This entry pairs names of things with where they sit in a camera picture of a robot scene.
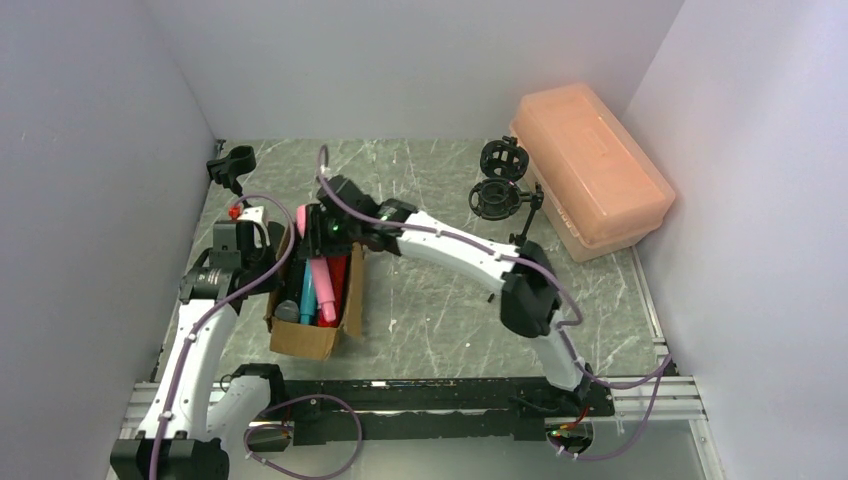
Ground red glitter microphone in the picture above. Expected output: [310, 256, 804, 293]
[316, 256, 350, 328]

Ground pink microphone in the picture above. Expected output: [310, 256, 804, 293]
[296, 204, 338, 327]

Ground blue microphone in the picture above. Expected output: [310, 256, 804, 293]
[299, 260, 318, 325]

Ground black clip round-base stand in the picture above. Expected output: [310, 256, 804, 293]
[206, 145, 257, 197]

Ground cardboard box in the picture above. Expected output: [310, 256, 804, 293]
[264, 229, 365, 361]

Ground black tripod shock-mount stand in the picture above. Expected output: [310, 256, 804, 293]
[468, 178, 545, 247]

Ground black shock-mount round-base stand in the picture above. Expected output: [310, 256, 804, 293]
[479, 136, 529, 181]

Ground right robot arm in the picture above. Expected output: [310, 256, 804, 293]
[296, 175, 593, 413]

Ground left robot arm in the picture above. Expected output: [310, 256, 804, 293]
[109, 217, 290, 479]

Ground black silver-head microphone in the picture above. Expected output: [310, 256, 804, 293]
[274, 260, 306, 323]

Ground orange plastic storage box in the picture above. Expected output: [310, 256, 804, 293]
[510, 83, 676, 262]

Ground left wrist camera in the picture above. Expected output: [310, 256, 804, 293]
[228, 205, 267, 227]

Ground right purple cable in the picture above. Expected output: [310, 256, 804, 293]
[315, 145, 674, 464]

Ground black base frame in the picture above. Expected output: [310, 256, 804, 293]
[257, 377, 615, 446]

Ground aluminium rail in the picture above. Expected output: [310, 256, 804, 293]
[105, 377, 727, 480]

